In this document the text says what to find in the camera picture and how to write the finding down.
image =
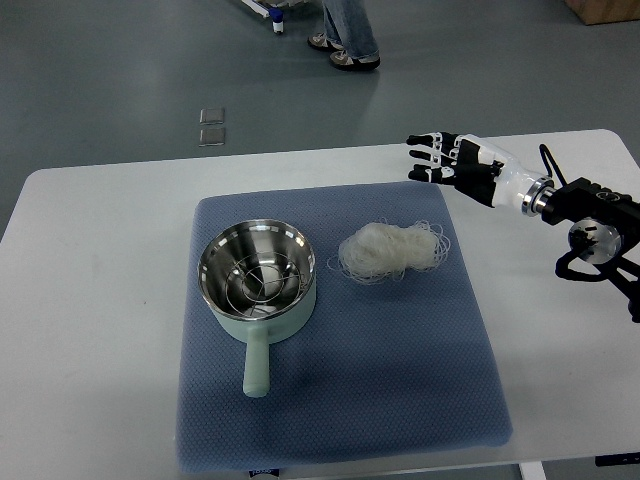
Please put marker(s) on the cart caster wheel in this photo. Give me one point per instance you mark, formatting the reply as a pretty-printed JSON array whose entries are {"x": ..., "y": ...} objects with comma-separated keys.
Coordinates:
[{"x": 277, "y": 19}]

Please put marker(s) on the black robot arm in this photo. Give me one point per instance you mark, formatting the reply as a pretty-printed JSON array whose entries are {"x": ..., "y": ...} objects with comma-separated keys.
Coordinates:
[{"x": 605, "y": 228}]

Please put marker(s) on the blue quilted mat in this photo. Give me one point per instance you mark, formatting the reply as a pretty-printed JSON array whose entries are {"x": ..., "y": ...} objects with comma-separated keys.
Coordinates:
[{"x": 398, "y": 367}]

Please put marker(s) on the wire steaming rack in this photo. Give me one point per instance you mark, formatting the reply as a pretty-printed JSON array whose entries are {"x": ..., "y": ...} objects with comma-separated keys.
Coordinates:
[{"x": 262, "y": 285}]

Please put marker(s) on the person in jeans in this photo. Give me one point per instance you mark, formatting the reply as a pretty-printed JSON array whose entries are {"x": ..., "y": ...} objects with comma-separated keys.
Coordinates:
[{"x": 347, "y": 37}]

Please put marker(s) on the floor metal plate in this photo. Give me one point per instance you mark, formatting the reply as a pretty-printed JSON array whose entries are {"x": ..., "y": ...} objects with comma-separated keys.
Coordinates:
[
  {"x": 212, "y": 137},
  {"x": 212, "y": 116}
]

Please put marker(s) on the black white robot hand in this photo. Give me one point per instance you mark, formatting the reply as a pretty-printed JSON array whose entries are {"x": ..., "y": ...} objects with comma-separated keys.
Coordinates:
[{"x": 474, "y": 167}]

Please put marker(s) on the lower floor metal plate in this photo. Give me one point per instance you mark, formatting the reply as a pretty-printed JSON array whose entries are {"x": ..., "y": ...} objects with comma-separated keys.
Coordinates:
[{"x": 212, "y": 137}]

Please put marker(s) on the brown cardboard box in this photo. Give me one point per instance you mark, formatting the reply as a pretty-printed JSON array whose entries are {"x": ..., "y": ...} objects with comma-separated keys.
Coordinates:
[{"x": 595, "y": 12}]

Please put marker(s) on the upper floor metal plate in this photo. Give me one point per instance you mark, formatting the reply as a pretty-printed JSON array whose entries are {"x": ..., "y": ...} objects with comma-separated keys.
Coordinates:
[{"x": 212, "y": 116}]

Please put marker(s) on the white vermicelli bundle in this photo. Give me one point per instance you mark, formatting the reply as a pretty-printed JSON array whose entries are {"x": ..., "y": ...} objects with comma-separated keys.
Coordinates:
[{"x": 379, "y": 251}]

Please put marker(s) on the table control panel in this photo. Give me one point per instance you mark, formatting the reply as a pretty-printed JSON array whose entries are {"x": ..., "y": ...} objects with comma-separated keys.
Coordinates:
[{"x": 620, "y": 459}]

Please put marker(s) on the mint green pot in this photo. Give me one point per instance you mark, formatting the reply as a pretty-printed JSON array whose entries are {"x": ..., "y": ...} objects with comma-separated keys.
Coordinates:
[{"x": 247, "y": 238}]

